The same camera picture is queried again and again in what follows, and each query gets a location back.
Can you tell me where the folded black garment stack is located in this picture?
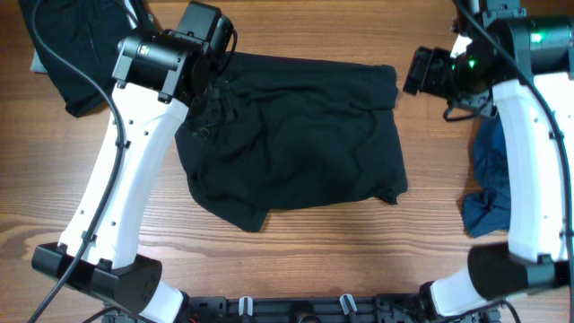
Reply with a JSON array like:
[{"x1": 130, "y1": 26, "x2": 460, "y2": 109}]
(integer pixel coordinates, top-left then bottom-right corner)
[{"x1": 19, "y1": 0, "x2": 158, "y2": 118}]

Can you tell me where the black t-shirt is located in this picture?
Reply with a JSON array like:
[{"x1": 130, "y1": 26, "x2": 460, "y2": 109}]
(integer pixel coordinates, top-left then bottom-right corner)
[{"x1": 175, "y1": 53, "x2": 408, "y2": 232}]

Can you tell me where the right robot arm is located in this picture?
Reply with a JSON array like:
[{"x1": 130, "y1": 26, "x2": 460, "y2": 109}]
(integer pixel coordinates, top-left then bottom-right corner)
[{"x1": 404, "y1": 1, "x2": 573, "y2": 322}]

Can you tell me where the black mounting rail base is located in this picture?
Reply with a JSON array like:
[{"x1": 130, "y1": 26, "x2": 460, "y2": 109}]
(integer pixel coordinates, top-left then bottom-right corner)
[{"x1": 101, "y1": 293, "x2": 500, "y2": 323}]

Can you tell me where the blue garment pile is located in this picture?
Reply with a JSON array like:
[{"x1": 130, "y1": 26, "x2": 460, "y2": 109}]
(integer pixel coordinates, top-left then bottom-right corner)
[{"x1": 461, "y1": 117, "x2": 511, "y2": 238}]

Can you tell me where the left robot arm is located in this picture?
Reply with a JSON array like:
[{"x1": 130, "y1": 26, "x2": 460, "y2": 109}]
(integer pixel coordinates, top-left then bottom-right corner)
[{"x1": 31, "y1": 1, "x2": 237, "y2": 322}]

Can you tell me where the folded grey garment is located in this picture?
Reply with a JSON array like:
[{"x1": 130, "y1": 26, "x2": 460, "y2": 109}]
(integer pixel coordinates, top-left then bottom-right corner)
[{"x1": 30, "y1": 51, "x2": 48, "y2": 74}]

